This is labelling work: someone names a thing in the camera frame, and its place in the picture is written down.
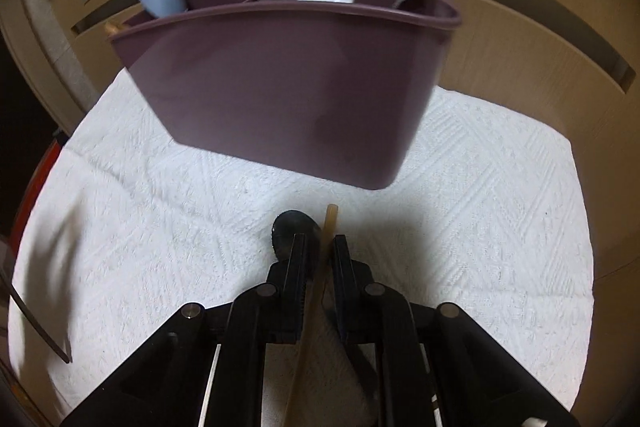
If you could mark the wooden cabinet front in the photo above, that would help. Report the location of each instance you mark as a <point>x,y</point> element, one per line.
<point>571,63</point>

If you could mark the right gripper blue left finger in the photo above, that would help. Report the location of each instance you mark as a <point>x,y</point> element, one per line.
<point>286,307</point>

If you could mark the wooden chopstick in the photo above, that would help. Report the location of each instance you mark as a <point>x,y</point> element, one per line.
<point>292,413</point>

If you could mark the purple plastic utensil holder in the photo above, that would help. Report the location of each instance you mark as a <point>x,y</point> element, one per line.
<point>333,90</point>

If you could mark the black handled metal spoon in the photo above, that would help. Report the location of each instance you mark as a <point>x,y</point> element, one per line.
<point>283,231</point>

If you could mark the white textured table cloth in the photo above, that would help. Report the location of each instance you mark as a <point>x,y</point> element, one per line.
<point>486,212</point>

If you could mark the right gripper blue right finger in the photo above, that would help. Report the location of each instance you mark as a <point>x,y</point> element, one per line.
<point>351,302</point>

